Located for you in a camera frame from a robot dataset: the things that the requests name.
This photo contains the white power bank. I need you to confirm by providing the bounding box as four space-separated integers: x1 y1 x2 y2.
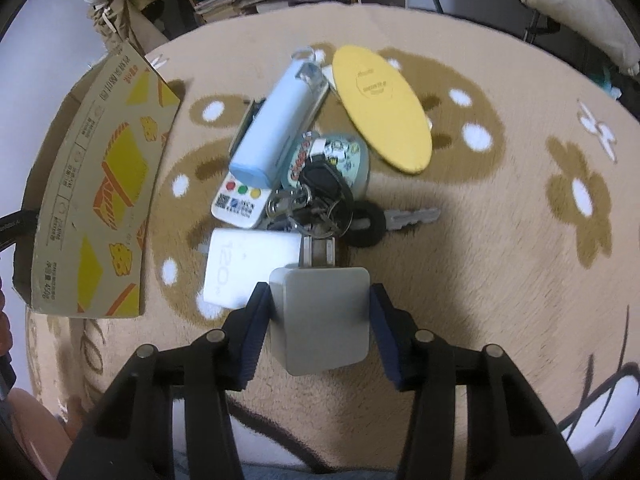
203 228 302 310

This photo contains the white cube charger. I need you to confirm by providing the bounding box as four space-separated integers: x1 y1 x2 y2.
269 236 371 376

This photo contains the white remote control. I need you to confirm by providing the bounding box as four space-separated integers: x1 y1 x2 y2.
212 172 272 230

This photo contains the cardboard box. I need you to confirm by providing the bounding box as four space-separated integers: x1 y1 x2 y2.
14 44 180 318

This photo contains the black key bunch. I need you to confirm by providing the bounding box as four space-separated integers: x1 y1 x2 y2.
260 155 440 248

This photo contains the round cartoon tin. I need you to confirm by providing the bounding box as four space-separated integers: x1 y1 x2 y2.
280 131 370 200

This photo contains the yellow round disc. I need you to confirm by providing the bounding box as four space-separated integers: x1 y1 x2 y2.
332 44 433 174

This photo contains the cream padded chair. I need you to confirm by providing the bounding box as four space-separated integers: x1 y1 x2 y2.
474 0 640 77

